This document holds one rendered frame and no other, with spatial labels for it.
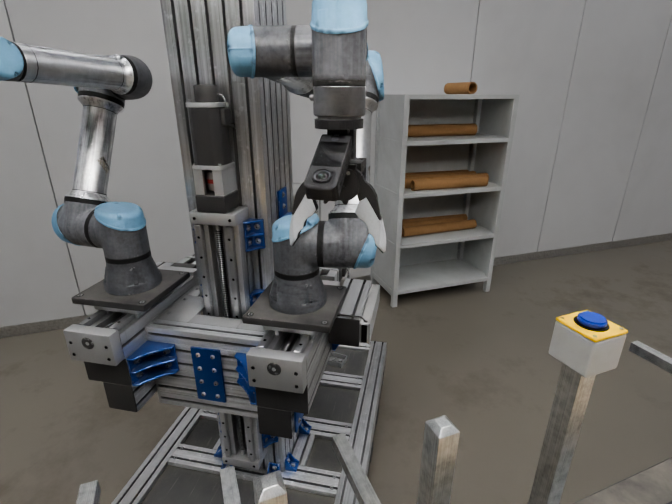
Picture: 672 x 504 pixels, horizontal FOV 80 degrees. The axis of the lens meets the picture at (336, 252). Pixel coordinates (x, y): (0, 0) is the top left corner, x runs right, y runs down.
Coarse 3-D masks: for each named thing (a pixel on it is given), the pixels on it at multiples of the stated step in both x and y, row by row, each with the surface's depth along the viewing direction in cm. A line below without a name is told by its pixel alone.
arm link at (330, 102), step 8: (320, 88) 55; (328, 88) 54; (336, 88) 54; (344, 88) 54; (352, 88) 54; (360, 88) 55; (312, 96) 58; (320, 96) 55; (328, 96) 54; (336, 96) 54; (344, 96) 54; (352, 96) 54; (360, 96) 55; (320, 104) 55; (328, 104) 55; (336, 104) 54; (344, 104) 54; (352, 104) 55; (360, 104) 56; (320, 112) 56; (328, 112) 55; (336, 112) 55; (344, 112) 55; (352, 112) 55; (360, 112) 56
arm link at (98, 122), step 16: (80, 96) 110; (96, 96) 110; (112, 96) 112; (96, 112) 111; (112, 112) 114; (80, 128) 112; (96, 128) 112; (112, 128) 115; (80, 144) 111; (96, 144) 112; (112, 144) 116; (80, 160) 111; (96, 160) 112; (80, 176) 111; (96, 176) 112; (80, 192) 111; (96, 192) 113; (64, 208) 110; (80, 208) 110; (64, 224) 110; (80, 224) 108; (64, 240) 113; (80, 240) 110
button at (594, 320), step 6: (582, 312) 63; (588, 312) 63; (582, 318) 62; (588, 318) 61; (594, 318) 61; (600, 318) 61; (582, 324) 62; (588, 324) 61; (594, 324) 60; (600, 324) 60; (606, 324) 60
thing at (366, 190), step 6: (360, 180) 59; (360, 186) 59; (366, 186) 59; (372, 186) 60; (360, 192) 59; (366, 192) 59; (372, 192) 59; (360, 198) 60; (372, 198) 59; (372, 204) 59; (378, 204) 60; (378, 210) 60; (378, 216) 60
